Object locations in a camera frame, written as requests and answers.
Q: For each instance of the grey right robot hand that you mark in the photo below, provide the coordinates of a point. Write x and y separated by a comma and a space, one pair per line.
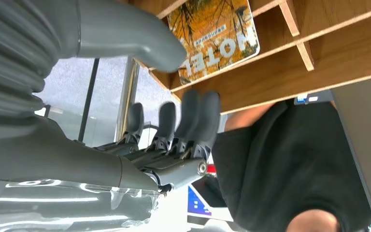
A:
60, 160

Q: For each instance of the person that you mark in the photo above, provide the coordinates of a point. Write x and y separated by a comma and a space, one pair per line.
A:
284, 166

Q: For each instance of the wooden card organizer rack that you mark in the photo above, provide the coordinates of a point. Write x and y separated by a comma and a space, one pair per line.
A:
332, 57

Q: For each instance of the black stanchion post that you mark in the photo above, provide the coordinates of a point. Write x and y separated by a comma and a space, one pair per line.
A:
88, 99

